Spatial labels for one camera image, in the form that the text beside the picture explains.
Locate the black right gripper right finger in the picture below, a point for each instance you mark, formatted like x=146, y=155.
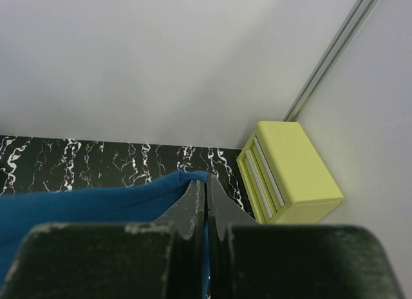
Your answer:
x=252, y=260

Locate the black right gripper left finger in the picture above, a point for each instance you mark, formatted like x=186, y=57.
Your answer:
x=162, y=259

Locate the dark blue t-shirt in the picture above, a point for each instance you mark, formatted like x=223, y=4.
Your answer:
x=21, y=212

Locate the yellow-green drawer box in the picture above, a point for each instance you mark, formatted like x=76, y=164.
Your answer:
x=285, y=178

